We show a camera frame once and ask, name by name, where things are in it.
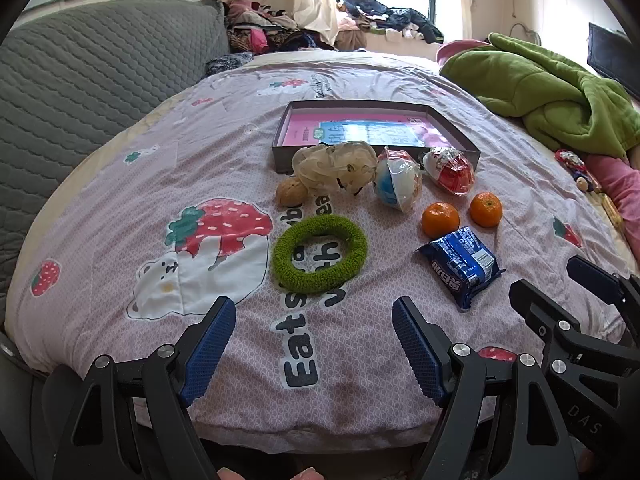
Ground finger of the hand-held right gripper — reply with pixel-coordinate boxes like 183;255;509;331
567;255;640;348
508;278;583;361

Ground black television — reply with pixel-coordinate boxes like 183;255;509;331
587;22;640;101

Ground blue cookie packet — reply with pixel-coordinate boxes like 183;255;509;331
414;226;506;311

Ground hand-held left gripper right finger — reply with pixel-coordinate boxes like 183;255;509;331
391;296;576;480

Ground dark floral cloth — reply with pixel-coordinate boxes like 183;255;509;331
205;51;253;78

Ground wall cable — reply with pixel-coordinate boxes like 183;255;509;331
510;22;543;46

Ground green blanket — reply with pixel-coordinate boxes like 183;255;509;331
439;32;640;161

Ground tangerine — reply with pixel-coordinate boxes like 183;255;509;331
469;192;503;228
421;202;461;239

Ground grey quilted headboard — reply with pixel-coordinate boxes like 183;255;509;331
0;0;231;311

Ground pink picture book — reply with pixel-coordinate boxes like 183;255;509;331
284;112;463;150

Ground red white toy egg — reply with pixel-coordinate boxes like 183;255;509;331
422;146;475;197

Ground green fuzzy scrunchie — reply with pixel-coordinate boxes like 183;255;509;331
272;215;368;294

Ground small yellow box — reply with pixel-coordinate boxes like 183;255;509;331
600;192;626;233

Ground person's left hand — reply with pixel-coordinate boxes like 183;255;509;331
217;466;323;480

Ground red patterned snack packet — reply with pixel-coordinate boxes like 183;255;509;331
554;149;603;193

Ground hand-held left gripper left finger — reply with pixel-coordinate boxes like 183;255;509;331
52;296;237;480

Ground pink pillow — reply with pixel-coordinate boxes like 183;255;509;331
436;40;493;68

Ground strawberry bear printed bedsheet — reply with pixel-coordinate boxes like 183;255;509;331
5;50;636;461

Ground clothes on windowsill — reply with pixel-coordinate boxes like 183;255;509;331
337;0;445;43

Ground beige mesh bag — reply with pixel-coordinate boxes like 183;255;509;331
291;141;379;196

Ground pile of clothes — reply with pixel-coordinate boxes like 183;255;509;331
222;0;336;56

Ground walnut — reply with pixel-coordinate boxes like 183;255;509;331
276;176;307;207

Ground shallow cardboard box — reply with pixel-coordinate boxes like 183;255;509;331
271;100;482;173

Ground pink cloth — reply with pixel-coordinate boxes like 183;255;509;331
585;155;640;241

